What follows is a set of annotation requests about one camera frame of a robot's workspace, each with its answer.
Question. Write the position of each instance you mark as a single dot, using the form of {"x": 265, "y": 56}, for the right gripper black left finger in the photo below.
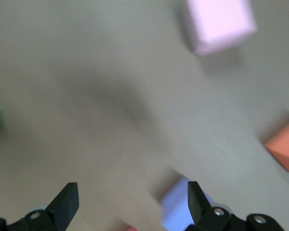
{"x": 62, "y": 209}

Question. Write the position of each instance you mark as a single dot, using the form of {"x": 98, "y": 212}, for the orange foam cube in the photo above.
{"x": 286, "y": 149}

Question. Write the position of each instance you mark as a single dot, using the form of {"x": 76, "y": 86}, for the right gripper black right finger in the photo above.
{"x": 200, "y": 211}

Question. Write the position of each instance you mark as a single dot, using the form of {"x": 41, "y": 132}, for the purple foam cube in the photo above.
{"x": 175, "y": 207}

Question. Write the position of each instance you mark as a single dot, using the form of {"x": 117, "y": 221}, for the pink foam cube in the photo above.
{"x": 219, "y": 24}

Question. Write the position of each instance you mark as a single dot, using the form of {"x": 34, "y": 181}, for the red foam cube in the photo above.
{"x": 132, "y": 229}

